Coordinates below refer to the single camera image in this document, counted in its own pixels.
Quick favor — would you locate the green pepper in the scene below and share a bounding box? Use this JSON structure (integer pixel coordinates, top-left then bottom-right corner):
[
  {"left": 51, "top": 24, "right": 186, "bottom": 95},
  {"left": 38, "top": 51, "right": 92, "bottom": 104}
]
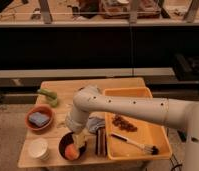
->
[{"left": 37, "top": 89, "right": 58, "bottom": 107}]

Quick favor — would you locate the yellow banana toy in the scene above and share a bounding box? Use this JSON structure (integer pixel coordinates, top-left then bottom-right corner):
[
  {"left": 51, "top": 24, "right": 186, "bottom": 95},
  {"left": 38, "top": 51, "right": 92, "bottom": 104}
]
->
[{"left": 72, "top": 132, "right": 86, "bottom": 149}]

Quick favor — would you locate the dark brown rectangular block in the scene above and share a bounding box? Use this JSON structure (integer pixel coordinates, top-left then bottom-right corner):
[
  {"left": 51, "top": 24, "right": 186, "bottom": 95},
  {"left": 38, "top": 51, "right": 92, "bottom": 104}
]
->
[{"left": 95, "top": 128, "right": 107, "bottom": 157}]

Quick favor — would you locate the brown dried food pile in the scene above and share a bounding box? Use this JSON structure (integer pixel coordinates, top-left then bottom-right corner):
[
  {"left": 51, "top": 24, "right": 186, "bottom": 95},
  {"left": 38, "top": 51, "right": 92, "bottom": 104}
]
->
[{"left": 112, "top": 115, "right": 137, "bottom": 132}]

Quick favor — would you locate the orange bowl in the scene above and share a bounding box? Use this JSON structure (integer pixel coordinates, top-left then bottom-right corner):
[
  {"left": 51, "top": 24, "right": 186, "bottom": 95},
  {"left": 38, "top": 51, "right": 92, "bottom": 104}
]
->
[{"left": 25, "top": 105, "right": 54, "bottom": 131}]

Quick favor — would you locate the orange peach fruit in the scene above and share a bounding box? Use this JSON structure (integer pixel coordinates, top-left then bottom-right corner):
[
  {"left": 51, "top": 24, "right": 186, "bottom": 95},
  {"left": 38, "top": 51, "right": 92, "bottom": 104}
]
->
[{"left": 65, "top": 144, "right": 80, "bottom": 160}]

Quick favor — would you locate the white cup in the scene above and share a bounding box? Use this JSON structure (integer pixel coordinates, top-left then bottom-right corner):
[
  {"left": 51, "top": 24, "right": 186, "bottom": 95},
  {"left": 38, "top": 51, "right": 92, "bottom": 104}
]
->
[{"left": 28, "top": 138, "right": 49, "bottom": 160}]

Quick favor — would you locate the blue sponge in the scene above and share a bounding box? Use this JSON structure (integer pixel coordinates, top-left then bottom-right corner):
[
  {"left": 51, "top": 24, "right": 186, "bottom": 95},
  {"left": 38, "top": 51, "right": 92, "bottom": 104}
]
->
[{"left": 29, "top": 112, "right": 50, "bottom": 127}]

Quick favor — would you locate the black bristle brush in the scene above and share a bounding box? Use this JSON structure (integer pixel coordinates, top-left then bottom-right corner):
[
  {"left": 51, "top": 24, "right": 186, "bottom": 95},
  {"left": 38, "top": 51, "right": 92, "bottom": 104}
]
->
[{"left": 110, "top": 133, "right": 159, "bottom": 155}]

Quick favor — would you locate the yellow plastic tray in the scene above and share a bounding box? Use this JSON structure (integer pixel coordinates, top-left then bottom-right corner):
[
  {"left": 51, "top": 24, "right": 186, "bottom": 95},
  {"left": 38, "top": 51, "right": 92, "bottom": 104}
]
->
[{"left": 102, "top": 86, "right": 173, "bottom": 161}]

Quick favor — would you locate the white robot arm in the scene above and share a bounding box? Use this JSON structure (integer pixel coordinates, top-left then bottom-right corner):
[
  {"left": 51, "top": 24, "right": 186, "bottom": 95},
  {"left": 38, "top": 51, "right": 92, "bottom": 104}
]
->
[{"left": 66, "top": 85, "right": 199, "bottom": 171}]

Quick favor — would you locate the grey blue cloth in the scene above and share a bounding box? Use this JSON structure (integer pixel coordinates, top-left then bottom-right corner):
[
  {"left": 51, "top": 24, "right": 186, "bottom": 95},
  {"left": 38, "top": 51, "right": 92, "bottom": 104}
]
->
[{"left": 86, "top": 117, "right": 105, "bottom": 134}]

